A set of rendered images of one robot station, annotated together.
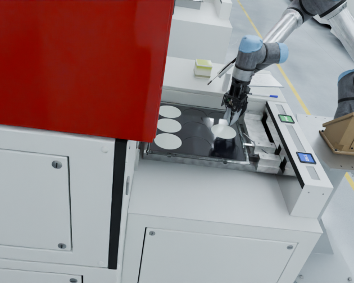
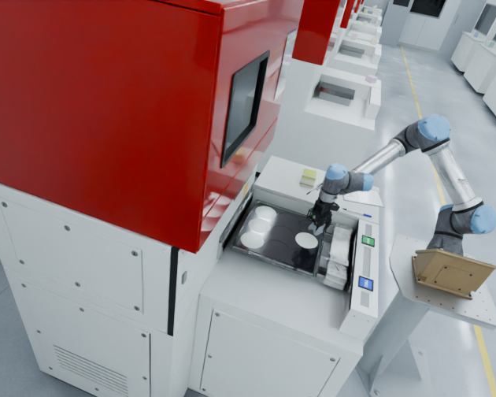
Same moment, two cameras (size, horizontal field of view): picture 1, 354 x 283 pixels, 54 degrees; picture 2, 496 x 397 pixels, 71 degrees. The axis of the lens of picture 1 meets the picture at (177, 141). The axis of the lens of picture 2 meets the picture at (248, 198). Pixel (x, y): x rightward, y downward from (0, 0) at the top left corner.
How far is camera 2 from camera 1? 0.39 m
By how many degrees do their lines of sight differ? 14
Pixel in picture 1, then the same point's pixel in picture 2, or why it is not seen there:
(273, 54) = (357, 184)
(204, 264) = (259, 352)
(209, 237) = (263, 331)
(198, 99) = (296, 205)
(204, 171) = (278, 272)
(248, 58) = (331, 184)
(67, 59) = (142, 191)
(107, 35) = (165, 183)
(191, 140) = (272, 243)
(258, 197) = (316, 307)
